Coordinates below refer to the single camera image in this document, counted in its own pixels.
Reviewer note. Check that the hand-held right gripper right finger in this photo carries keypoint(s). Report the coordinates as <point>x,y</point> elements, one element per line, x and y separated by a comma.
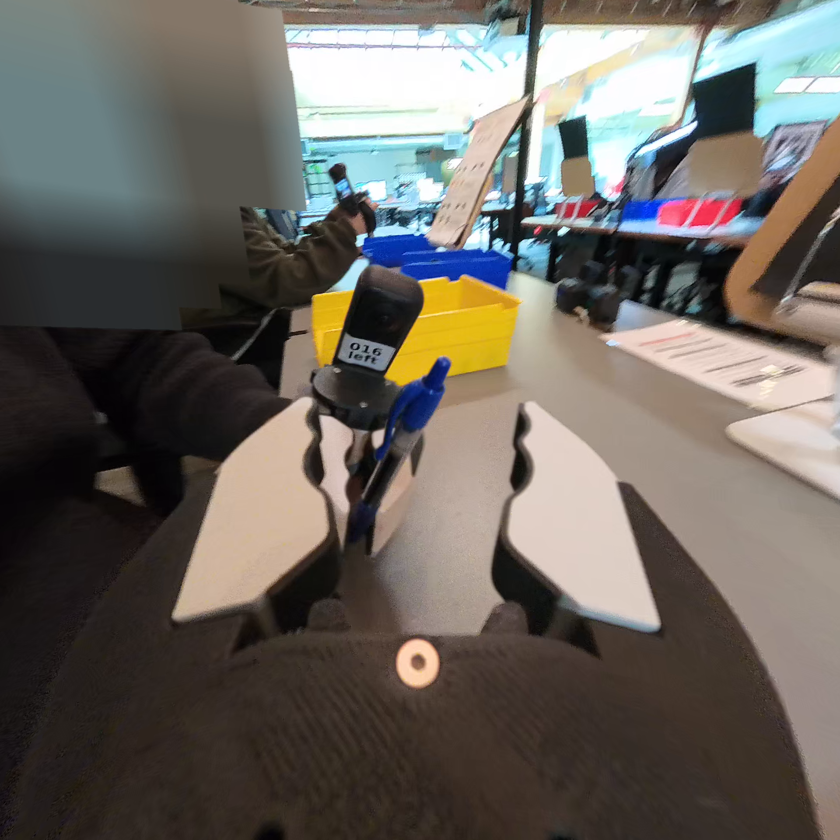
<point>577,538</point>

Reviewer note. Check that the black charger box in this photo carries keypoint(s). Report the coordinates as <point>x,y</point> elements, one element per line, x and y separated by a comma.
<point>607,302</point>
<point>574,285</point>

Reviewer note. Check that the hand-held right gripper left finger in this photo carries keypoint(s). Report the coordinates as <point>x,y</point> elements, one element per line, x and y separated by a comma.
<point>262,525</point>

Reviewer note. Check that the printed paper sheet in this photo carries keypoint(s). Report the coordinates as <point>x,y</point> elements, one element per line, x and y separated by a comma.
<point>715,361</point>

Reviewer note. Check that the cardboard sign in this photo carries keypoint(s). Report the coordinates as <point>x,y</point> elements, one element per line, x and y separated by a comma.
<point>479,170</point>

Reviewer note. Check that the blue plastic bin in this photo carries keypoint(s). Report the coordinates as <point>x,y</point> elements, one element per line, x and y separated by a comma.
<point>387,249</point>
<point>459,269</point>
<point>640,210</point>

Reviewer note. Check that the long wooden top table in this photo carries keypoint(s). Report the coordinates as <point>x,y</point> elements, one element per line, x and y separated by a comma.
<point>656,231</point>

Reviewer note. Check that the black pole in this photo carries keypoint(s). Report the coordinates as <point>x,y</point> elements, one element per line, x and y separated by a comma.
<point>528,131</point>

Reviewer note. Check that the red plastic bin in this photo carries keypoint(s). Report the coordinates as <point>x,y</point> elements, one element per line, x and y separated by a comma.
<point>699,211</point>
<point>577,210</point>

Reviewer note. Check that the blue ballpoint pen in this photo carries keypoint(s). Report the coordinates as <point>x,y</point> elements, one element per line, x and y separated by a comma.
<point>410,400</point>

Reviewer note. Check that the white tablet stand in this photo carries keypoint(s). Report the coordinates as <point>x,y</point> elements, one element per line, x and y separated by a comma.
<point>787,446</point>

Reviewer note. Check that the yellow plastic bin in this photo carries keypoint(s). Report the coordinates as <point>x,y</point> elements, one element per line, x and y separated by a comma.
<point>459,328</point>

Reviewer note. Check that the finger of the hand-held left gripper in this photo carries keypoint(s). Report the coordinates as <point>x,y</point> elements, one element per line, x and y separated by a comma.
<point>342,453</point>
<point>397,508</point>

